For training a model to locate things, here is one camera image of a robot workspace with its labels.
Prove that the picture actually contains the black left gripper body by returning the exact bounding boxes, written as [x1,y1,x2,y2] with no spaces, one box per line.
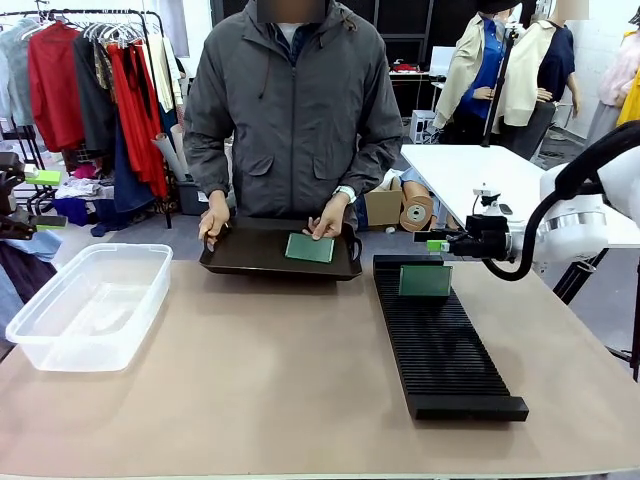
[0,152,26,217]

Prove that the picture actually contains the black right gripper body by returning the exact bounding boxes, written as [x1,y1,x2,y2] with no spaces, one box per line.
[464,214,517,261]

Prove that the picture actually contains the green PCB board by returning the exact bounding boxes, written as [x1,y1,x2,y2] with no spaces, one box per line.
[398,264,454,298]
[284,231,336,264]

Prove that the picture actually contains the black serving tray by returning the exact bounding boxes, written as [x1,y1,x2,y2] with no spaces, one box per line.
[198,215,364,282]

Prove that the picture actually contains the person's right forearm grey sleeve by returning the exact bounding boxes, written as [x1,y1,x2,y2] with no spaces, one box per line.
[182,127,236,212]

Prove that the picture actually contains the person's left forearm grey sleeve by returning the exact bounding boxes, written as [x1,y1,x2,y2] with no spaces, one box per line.
[342,134,405,201]

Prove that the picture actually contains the person's left hand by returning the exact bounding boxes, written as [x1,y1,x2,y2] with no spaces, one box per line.
[301,192,352,241]

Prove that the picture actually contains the person's right hand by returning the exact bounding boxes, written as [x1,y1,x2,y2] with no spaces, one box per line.
[197,206,233,247]

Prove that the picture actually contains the light blue draped cloth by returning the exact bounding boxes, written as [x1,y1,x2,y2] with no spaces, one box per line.
[0,229,65,346]

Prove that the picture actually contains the brown cardboard spool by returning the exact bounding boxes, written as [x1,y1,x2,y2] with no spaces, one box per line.
[398,179,436,234]

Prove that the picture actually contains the white cloth pile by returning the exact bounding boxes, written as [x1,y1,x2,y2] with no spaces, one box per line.
[55,175,115,200]

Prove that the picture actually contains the blue cloth pile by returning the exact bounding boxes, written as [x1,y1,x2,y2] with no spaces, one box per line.
[52,196,121,239]

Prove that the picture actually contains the brown cardboard box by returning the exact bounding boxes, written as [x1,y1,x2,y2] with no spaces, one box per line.
[362,175,404,232]

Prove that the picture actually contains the white side table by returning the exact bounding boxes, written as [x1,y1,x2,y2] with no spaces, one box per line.
[399,143,640,250]

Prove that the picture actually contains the navy blue hanging garment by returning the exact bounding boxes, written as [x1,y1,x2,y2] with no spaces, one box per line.
[113,117,157,215]

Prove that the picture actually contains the red hanging shirt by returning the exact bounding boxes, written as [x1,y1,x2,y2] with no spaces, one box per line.
[27,20,86,154]

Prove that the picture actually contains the black tripod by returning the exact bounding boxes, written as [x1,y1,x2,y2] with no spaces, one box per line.
[552,248,640,382]

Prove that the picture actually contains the black slotted PCB rack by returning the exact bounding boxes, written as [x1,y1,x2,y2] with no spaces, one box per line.
[373,254,530,422]

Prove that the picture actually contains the dark grey hanging jacket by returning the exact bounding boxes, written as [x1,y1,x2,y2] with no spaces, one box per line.
[73,32,117,160]

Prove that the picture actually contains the light blue hanging garment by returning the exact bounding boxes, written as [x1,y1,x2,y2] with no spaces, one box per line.
[0,18,39,127]

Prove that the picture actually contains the clear plastic storage box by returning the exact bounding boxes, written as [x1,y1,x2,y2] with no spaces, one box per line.
[4,243,174,373]

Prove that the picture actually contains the white small cabinet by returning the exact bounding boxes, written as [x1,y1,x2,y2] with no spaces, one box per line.
[409,109,437,144]

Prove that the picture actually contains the red hanging dress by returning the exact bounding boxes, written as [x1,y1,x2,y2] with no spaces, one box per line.
[107,42,169,199]

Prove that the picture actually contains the beige paper rolls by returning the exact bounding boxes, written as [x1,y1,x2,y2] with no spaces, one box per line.
[151,122,194,184]

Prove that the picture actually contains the grey storage bin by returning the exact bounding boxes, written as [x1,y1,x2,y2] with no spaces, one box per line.
[176,179,214,217]

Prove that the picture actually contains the black stand pole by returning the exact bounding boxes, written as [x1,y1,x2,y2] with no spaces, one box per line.
[480,22,519,149]

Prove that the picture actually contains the white hanging garment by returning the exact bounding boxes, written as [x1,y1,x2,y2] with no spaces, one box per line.
[147,34,185,114]

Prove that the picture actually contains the mannequin beige coat blue shirt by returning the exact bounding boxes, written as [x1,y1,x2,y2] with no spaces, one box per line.
[432,0,512,146]

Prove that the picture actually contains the white board panel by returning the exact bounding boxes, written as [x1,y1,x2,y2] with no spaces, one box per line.
[429,45,459,77]

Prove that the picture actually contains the mannequin cream and navy top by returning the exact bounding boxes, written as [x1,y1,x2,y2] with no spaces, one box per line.
[502,7,582,161]

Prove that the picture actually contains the person torso grey jacket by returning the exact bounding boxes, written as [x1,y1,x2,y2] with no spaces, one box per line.
[182,0,405,221]

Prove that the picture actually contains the yellow hanging garment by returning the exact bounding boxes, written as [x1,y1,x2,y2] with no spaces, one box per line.
[615,64,640,129]

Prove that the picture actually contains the pink hanging garment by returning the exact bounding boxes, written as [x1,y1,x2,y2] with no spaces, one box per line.
[598,28,640,107]

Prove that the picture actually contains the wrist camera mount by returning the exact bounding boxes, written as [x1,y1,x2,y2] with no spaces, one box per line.
[472,184,514,218]

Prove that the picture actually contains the black clothes rail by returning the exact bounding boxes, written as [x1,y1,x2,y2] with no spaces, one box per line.
[0,8,174,230]

